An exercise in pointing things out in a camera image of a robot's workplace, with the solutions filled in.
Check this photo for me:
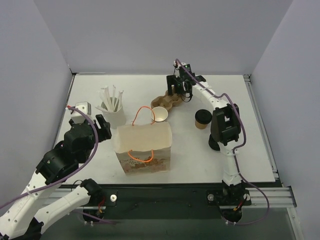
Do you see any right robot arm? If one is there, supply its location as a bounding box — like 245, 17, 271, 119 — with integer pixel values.
166, 59, 243, 204

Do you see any printed paper takeout bag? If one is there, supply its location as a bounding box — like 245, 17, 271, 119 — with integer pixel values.
111, 106, 173, 176

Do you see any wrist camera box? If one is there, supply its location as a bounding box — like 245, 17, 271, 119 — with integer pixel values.
69, 101, 92, 124
173, 61, 192, 72

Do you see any black plastic cup lid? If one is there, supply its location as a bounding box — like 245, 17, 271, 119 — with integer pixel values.
194, 109, 212, 124

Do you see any stack of brown paper cups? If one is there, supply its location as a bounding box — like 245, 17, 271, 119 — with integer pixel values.
150, 106, 169, 123

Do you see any stack of black lids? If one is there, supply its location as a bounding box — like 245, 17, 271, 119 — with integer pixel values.
208, 134, 221, 152

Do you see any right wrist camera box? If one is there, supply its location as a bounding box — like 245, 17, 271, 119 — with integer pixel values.
173, 61, 192, 72

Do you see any single brown paper cup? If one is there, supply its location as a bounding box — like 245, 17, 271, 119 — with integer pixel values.
195, 120, 208, 130

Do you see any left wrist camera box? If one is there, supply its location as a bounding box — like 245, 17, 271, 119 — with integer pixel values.
69, 101, 92, 124

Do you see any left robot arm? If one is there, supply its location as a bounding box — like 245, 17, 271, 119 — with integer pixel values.
0, 114, 112, 240

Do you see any white cylindrical straw holder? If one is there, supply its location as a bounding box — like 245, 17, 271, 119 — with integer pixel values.
102, 103, 127, 129

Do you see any brown cardboard cup carrier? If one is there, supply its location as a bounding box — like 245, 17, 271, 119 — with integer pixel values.
150, 91, 186, 112

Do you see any white wrapped straw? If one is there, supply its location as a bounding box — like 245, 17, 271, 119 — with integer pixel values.
98, 90, 110, 111
111, 85, 117, 112
102, 86, 113, 112
115, 91, 124, 112

